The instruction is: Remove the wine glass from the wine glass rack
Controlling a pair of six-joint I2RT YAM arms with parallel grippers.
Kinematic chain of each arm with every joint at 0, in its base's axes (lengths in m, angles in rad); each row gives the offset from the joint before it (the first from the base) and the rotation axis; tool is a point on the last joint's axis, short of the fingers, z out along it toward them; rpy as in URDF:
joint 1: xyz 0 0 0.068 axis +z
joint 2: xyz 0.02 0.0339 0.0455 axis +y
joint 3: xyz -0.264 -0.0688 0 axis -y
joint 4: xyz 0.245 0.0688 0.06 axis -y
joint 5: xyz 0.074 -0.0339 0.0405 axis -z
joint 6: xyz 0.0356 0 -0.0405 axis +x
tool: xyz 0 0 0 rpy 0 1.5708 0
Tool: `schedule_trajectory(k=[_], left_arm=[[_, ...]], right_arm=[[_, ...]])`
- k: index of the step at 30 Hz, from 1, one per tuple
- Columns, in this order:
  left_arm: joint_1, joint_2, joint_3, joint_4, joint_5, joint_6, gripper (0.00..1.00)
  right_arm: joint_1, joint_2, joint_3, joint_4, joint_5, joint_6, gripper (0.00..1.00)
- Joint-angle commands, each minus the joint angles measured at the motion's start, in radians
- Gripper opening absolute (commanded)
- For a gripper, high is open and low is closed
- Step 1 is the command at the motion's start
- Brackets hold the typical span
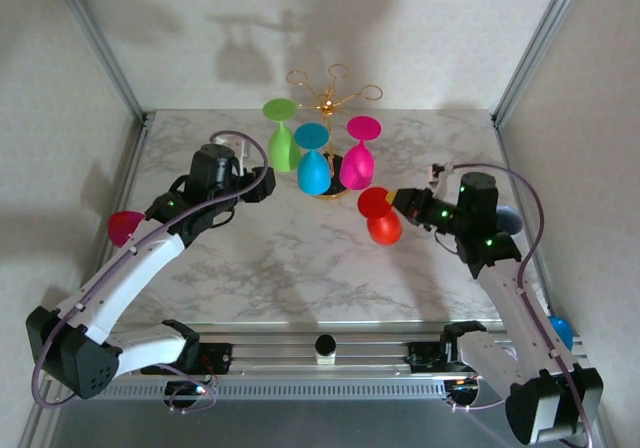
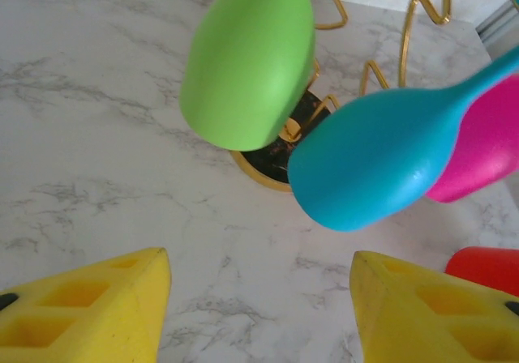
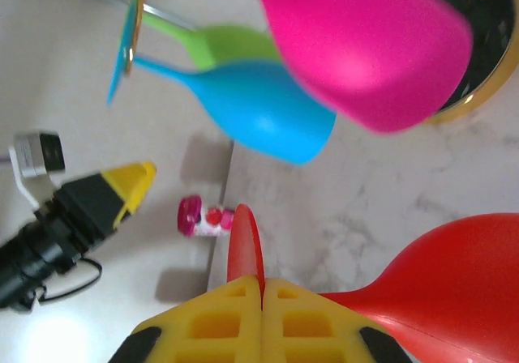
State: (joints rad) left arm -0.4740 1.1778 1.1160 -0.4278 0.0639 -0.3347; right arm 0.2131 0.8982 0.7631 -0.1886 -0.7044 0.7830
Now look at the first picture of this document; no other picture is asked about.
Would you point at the black white cylinder device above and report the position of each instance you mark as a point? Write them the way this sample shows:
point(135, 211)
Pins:
point(325, 345)

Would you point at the blue wine glass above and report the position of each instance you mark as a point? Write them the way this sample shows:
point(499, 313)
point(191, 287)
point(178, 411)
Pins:
point(314, 173)

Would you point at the red wine glass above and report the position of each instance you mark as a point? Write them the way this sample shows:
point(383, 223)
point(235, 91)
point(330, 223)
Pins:
point(385, 230)

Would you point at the pink wine glass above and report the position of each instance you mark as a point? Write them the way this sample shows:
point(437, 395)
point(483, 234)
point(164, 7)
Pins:
point(357, 168)

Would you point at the vented metal strip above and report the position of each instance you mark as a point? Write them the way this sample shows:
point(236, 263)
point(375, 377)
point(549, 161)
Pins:
point(300, 390)

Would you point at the aluminium frame post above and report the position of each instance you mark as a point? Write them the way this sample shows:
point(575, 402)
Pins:
point(102, 48)
point(541, 43)

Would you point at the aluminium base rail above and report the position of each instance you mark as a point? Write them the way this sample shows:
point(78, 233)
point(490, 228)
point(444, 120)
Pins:
point(375, 365)

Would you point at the aluminium table side rail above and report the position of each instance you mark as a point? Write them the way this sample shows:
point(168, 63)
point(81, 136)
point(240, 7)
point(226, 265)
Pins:
point(135, 153)

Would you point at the pink lidded yoghurt cup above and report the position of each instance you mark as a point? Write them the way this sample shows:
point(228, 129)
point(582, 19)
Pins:
point(125, 228)

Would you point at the green wine glass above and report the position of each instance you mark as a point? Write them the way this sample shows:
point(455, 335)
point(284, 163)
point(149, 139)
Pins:
point(282, 148)

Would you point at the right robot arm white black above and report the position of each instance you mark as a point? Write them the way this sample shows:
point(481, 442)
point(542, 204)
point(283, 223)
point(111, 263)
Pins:
point(515, 308)

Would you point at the blue lidded cup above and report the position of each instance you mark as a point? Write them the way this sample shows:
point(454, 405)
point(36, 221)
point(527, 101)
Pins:
point(561, 333)

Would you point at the grey mug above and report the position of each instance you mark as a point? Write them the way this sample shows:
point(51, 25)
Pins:
point(511, 220)

